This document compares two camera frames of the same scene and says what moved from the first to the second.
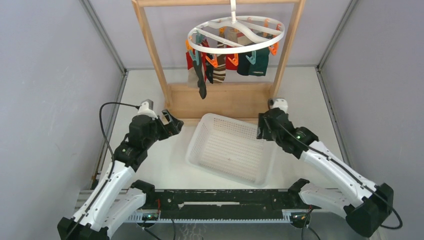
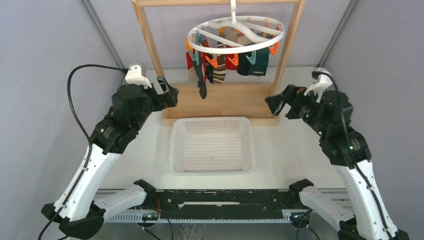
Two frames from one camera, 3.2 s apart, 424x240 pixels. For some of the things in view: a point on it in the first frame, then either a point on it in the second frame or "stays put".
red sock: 190,61 stays put
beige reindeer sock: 192,78 stays put
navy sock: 243,64 stays put
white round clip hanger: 233,17 stays put
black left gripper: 173,127 to 168,99
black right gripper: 261,123 to 293,95
